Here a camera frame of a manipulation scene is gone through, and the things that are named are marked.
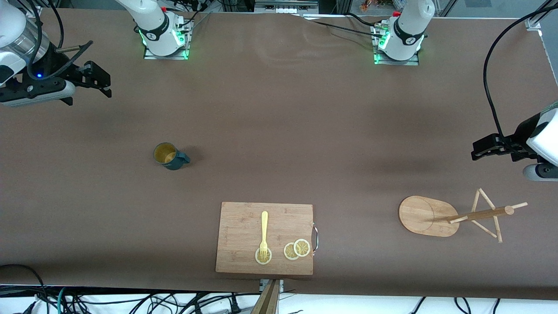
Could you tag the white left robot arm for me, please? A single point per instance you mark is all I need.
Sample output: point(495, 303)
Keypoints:
point(409, 26)

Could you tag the lemon slice under fork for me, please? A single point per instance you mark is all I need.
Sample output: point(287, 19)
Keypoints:
point(268, 258)

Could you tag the wooden camera post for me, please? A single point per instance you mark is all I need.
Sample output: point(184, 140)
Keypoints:
point(267, 301)

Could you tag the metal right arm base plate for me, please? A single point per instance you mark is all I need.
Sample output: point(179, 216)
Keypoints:
point(183, 55)

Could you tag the grey power strip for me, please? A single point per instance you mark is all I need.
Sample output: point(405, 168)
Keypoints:
point(285, 6)

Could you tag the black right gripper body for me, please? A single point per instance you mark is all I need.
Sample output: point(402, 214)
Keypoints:
point(56, 64)

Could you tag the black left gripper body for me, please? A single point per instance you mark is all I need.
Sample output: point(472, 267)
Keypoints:
point(520, 133)

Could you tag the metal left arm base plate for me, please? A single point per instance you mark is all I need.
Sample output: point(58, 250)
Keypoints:
point(394, 63)

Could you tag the yellow plastic fork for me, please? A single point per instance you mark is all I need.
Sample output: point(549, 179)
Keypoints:
point(264, 226)

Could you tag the metal post bracket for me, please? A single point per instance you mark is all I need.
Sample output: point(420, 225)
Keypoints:
point(281, 284)

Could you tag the wooden mug rack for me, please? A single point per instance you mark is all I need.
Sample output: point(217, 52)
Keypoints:
point(423, 216)

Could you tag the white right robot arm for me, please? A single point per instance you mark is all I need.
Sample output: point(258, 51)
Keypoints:
point(152, 22)

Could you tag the bamboo cutting board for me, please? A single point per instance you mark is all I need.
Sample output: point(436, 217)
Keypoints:
point(239, 226)

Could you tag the metal table corner bracket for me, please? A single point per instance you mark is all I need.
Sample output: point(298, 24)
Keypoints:
point(532, 24)

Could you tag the dark teal mug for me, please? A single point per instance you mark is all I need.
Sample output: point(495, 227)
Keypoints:
point(171, 164)

